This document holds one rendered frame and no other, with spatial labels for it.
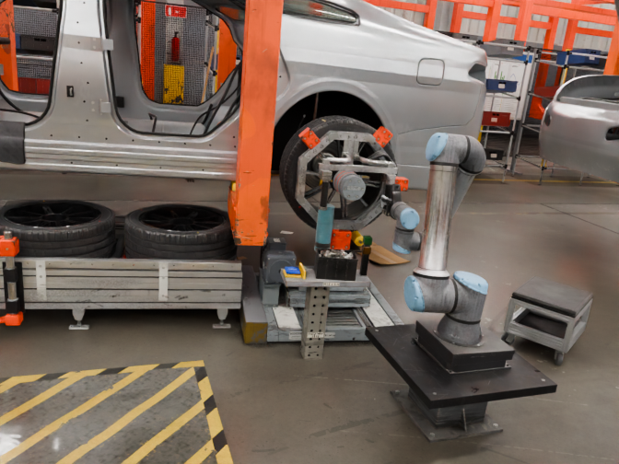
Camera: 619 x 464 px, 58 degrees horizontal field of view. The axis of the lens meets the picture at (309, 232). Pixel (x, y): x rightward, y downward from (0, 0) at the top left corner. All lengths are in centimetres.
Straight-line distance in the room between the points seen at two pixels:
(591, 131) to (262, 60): 309
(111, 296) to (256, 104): 126
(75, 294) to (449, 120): 239
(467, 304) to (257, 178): 119
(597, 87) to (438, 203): 425
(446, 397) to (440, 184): 83
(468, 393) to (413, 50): 204
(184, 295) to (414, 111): 174
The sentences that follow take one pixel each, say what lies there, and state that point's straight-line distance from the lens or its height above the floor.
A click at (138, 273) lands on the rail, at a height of 32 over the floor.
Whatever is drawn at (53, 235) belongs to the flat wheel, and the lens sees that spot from 319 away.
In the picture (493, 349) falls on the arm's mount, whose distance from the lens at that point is 252.
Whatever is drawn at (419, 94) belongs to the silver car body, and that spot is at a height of 133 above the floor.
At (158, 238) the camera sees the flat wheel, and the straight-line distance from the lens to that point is 315.
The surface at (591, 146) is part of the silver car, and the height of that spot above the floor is 102.
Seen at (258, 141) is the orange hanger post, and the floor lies 107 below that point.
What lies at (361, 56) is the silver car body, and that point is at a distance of 342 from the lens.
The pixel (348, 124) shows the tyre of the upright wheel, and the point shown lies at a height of 115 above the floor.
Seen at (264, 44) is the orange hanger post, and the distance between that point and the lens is 278.
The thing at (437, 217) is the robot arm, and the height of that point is 92.
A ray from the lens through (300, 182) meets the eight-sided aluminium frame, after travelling 303.
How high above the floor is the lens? 148
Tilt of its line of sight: 17 degrees down
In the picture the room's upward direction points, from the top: 6 degrees clockwise
